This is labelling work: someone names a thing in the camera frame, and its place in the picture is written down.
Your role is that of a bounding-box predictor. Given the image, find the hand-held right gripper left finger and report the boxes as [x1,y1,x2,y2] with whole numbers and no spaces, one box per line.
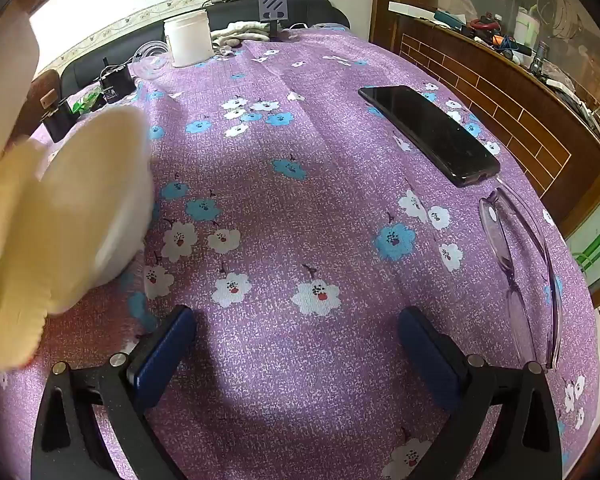
[31,305,198,480]

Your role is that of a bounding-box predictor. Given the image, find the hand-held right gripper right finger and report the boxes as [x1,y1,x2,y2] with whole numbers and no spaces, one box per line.
[399,307,563,480]

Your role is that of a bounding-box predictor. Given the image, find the large cream bowl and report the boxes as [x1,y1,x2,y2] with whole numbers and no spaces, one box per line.
[27,104,155,313]

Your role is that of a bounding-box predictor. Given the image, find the small cream bowl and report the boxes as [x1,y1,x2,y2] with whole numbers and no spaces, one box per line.
[0,142,51,376]

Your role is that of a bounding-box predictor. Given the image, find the clear eyeglasses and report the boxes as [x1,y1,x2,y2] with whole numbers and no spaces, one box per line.
[479,176,563,371]

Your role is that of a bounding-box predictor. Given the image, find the purple floral tablecloth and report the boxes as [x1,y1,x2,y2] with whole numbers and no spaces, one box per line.
[0,27,600,480]

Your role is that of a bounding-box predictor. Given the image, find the black smartphone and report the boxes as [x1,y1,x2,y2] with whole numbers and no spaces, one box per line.
[358,85,502,188]

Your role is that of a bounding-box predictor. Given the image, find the green packet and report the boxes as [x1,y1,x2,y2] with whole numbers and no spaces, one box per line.
[69,87,103,115]

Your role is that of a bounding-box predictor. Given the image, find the wooden brick-pattern counter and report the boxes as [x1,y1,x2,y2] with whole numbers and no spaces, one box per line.
[370,0,600,241]

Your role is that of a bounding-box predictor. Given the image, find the black charger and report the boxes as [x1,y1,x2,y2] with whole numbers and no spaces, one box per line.
[99,57,137,106]

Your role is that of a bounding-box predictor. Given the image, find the brown chair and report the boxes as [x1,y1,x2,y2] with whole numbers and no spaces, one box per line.
[30,69,63,126]

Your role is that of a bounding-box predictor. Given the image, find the white plastic jar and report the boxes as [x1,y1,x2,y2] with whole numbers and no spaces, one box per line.
[163,10,215,68]

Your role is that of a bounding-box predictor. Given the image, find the white socks pile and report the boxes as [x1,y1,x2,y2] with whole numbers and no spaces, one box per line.
[211,20,273,51]

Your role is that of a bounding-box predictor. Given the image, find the white flat box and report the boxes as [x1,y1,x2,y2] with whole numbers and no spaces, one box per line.
[388,1,437,17]

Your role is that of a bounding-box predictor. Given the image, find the white green container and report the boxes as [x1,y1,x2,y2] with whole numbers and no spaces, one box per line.
[514,7,540,46]

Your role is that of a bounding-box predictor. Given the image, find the grey phone stand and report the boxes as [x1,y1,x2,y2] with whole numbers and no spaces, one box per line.
[258,0,290,43]

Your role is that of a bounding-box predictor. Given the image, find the black sofa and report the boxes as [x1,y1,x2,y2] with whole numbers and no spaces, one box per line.
[60,0,352,98]

